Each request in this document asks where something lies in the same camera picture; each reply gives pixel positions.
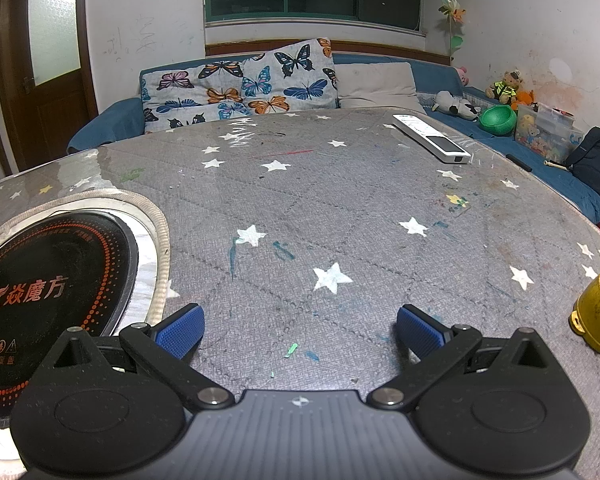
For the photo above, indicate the dark backpack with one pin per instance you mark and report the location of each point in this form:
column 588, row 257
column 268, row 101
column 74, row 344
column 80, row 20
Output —
column 597, row 160

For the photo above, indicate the butterfly print pillow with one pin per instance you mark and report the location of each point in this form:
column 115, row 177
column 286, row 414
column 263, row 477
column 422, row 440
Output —
column 260, row 85

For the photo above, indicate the blue sofa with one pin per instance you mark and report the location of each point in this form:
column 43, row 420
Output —
column 110, row 120

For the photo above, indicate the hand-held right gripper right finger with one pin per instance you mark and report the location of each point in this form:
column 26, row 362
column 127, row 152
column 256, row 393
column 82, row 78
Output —
column 420, row 332

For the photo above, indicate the white rectangular device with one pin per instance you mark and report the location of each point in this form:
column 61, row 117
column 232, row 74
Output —
column 430, row 137

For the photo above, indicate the small cream stick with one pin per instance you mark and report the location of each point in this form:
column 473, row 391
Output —
column 555, row 165

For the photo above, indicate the round black induction cooktop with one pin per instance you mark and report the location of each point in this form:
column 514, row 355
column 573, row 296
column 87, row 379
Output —
column 70, row 260

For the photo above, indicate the orange plush toy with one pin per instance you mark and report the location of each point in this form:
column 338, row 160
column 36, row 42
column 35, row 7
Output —
column 524, row 99

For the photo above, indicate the teddy bear in yellow vest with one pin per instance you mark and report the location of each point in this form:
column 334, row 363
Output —
column 505, row 87

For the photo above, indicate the paper flower pinwheel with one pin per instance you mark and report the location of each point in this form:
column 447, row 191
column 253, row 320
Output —
column 452, row 10

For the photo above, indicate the black marker pen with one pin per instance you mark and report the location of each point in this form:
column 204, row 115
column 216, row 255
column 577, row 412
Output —
column 520, row 162

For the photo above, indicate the black and white plush cow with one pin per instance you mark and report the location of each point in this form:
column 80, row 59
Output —
column 452, row 105

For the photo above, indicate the pink plush toy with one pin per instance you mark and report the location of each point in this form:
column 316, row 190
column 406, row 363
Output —
column 462, row 76

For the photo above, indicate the wooden door with frosted glass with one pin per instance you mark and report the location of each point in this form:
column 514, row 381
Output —
column 55, row 120

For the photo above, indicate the green plastic bowl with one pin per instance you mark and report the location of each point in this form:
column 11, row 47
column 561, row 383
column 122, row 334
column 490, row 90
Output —
column 497, row 120

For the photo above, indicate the clear plastic toy box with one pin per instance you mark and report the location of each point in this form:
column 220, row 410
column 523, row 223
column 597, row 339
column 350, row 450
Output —
column 545, row 132

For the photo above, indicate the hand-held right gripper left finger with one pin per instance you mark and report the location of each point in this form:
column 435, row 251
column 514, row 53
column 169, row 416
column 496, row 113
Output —
column 180, row 332

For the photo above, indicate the beige pillow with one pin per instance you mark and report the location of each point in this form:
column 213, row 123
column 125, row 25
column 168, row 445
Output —
column 375, row 85

